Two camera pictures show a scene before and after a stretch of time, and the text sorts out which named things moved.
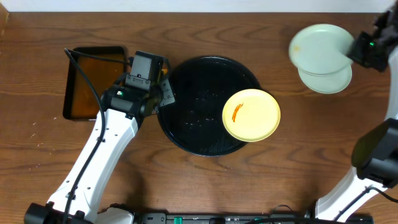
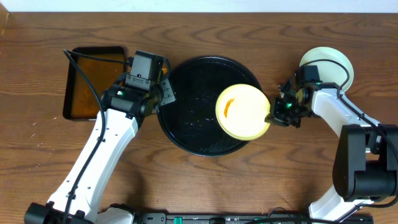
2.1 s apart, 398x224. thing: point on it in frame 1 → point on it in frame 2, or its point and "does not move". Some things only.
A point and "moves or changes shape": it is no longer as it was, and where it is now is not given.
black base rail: (273, 218) does not move
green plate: (321, 49) moves or changes shape
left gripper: (168, 98) does not move
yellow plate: (251, 115) moves or changes shape
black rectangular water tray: (80, 100) does not move
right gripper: (355, 52) → (275, 116)
